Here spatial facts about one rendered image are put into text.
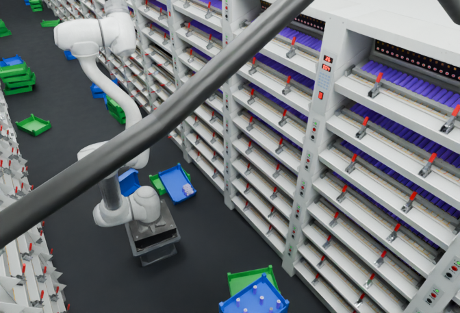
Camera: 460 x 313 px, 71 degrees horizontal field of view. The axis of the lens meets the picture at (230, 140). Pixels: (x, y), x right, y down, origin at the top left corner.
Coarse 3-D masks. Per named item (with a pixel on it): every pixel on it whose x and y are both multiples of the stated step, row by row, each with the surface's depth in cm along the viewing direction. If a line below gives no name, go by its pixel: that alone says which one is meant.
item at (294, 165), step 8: (232, 112) 205; (240, 112) 207; (232, 120) 207; (240, 120) 205; (248, 120) 203; (240, 128) 204; (248, 136) 200; (256, 136) 193; (264, 136) 191; (264, 144) 187; (272, 144) 186; (272, 152) 182; (280, 160) 180; (288, 160) 175; (296, 160) 174; (296, 168) 171
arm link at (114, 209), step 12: (96, 144) 148; (84, 156) 144; (108, 180) 159; (108, 192) 169; (120, 192) 181; (108, 204) 180; (120, 204) 187; (96, 216) 190; (108, 216) 187; (120, 216) 191; (132, 216) 197
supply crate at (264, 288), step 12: (264, 276) 175; (252, 288) 177; (264, 288) 177; (228, 300) 167; (240, 300) 172; (252, 300) 172; (264, 300) 172; (276, 300) 172; (228, 312) 167; (240, 312) 167; (252, 312) 167; (264, 312) 167; (276, 312) 167
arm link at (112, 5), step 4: (108, 0) 124; (112, 0) 124; (116, 0) 124; (120, 0) 125; (104, 4) 125; (108, 4) 124; (112, 4) 124; (116, 4) 124; (120, 4) 125; (124, 4) 126; (108, 8) 124; (112, 8) 124; (116, 8) 124; (120, 8) 125; (124, 8) 126; (108, 12) 124; (112, 12) 124; (128, 12) 127
